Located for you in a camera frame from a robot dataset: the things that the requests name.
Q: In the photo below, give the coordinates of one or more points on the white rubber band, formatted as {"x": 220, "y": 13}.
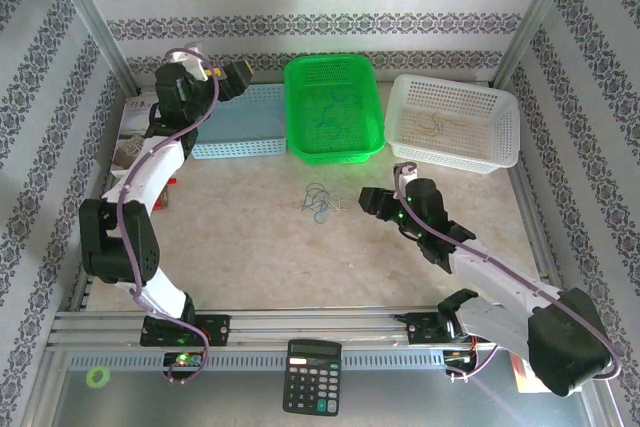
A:
{"x": 334, "y": 197}
{"x": 345, "y": 204}

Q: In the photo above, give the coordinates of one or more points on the yellow rubber band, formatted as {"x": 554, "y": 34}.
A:
{"x": 442, "y": 122}
{"x": 417, "y": 128}

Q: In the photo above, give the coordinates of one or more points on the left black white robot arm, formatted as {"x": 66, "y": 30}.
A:
{"x": 145, "y": 247}

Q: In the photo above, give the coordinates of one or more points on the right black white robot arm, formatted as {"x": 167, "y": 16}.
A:
{"x": 565, "y": 347}

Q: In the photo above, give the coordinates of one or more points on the white picture box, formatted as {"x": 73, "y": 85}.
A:
{"x": 132, "y": 132}

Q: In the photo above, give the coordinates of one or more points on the light blue plastic basket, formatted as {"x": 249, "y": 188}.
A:
{"x": 250, "y": 147}

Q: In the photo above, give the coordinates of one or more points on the green plastic basket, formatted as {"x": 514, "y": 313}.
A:
{"x": 332, "y": 77}

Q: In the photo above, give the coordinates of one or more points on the red cardboard box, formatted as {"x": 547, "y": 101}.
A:
{"x": 162, "y": 202}

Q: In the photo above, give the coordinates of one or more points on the white plastic basket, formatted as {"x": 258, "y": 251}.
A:
{"x": 490, "y": 112}

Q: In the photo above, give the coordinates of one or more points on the black desk calculator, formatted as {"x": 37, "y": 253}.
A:
{"x": 312, "y": 377}

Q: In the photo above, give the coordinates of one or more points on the red flash drive package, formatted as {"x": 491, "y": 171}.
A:
{"x": 520, "y": 372}

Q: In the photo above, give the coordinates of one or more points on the green tape roll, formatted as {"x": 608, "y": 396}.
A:
{"x": 90, "y": 377}

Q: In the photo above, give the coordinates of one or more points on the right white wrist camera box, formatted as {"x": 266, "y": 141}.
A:
{"x": 410, "y": 174}

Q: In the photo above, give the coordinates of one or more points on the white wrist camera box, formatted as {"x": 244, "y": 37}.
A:
{"x": 192, "y": 64}
{"x": 410, "y": 174}

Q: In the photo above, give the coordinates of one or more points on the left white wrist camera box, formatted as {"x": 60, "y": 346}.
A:
{"x": 192, "y": 64}

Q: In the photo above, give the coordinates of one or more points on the aluminium mounting rail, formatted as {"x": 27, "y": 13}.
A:
{"x": 320, "y": 319}

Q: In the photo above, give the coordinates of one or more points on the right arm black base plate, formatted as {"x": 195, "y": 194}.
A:
{"x": 420, "y": 329}

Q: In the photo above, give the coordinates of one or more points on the aluminium frame post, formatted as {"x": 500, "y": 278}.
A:
{"x": 91, "y": 12}
{"x": 540, "y": 12}

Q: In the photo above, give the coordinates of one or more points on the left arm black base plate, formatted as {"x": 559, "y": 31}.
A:
{"x": 217, "y": 329}

